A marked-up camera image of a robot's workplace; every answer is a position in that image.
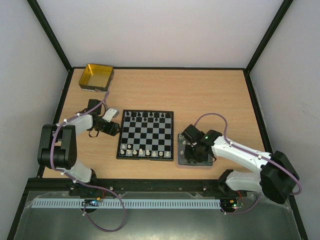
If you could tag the black and white chessboard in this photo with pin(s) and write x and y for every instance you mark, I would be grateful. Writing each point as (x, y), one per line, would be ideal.
(146, 135)

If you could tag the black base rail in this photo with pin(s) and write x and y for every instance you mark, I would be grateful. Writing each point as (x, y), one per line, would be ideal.
(204, 187)

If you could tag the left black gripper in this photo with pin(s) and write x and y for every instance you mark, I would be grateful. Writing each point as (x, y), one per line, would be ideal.
(112, 130)

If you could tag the light blue slotted cable duct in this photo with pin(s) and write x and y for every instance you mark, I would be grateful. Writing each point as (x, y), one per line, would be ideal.
(63, 203)

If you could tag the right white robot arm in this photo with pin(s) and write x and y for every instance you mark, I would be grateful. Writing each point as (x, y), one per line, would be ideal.
(271, 174)

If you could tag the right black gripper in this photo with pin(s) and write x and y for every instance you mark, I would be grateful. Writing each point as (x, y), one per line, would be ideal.
(189, 155)

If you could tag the yellow square metal tin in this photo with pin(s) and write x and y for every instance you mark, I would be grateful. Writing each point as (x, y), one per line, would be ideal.
(96, 78)

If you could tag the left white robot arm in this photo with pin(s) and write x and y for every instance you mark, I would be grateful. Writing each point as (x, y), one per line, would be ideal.
(58, 142)

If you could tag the grey tray of chess pieces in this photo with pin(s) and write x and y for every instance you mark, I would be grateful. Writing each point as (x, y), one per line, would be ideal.
(182, 162)

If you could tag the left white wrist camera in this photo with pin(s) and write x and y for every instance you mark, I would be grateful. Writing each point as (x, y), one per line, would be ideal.
(110, 114)

